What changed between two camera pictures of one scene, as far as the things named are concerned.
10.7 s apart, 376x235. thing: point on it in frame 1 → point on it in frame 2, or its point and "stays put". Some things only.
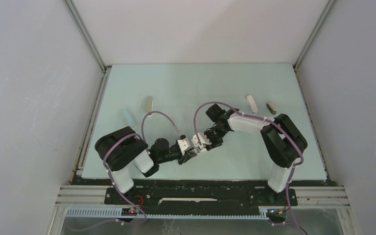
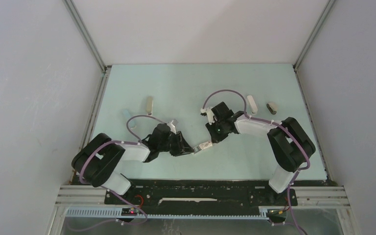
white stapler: x=252 y=104 stays put
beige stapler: x=149 y=104 stays put
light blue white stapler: x=129 y=118 stays put
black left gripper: x=186 y=156 → x=182 y=147
